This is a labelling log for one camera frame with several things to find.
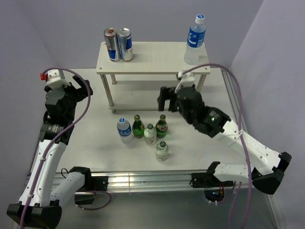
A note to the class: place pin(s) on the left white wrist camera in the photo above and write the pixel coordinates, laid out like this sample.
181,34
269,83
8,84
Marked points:
54,78

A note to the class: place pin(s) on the clear glass bottle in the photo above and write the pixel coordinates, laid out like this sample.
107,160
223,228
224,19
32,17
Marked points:
161,151
150,134

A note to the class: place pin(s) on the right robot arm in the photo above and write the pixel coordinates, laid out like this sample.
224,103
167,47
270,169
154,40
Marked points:
264,167

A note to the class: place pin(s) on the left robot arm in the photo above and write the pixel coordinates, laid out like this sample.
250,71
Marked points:
40,206

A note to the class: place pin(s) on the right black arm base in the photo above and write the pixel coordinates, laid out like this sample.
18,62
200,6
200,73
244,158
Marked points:
203,180

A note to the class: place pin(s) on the water bottle blue label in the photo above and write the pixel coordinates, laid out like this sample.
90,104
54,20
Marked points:
124,130
195,39

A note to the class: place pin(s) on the red-top energy drink can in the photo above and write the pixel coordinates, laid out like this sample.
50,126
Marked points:
112,43

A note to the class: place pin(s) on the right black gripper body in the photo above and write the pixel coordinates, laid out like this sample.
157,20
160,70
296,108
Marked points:
189,118

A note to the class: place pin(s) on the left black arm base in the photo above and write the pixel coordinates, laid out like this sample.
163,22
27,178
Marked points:
83,197

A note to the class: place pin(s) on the dark green glass bottle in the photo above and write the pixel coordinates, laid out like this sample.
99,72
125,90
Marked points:
161,127
138,127

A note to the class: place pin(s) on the silver-top energy drink can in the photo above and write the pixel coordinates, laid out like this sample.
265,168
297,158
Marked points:
125,42

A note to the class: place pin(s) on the aluminium front rail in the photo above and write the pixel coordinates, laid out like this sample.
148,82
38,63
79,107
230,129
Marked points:
127,182

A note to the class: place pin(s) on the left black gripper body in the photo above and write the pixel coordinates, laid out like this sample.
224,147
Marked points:
72,94

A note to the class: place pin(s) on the aluminium side rail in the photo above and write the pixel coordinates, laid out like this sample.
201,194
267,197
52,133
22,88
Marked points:
233,94

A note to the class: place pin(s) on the white two-tier shelf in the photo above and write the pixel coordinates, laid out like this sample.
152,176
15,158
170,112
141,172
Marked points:
149,58

